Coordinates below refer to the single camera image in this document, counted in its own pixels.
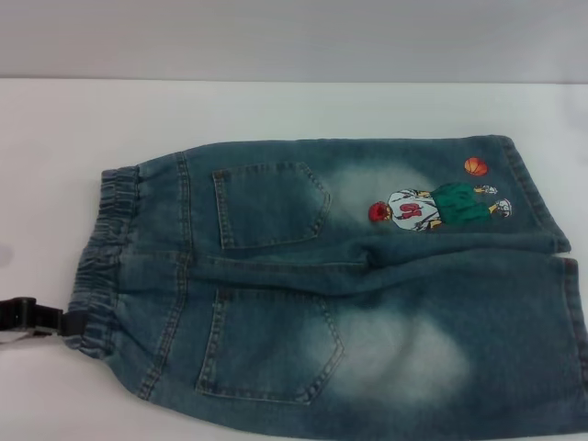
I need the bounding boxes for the blue denim shorts with embroidery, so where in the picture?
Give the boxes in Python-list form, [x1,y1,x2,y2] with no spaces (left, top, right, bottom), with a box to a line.
[63,132,588,441]

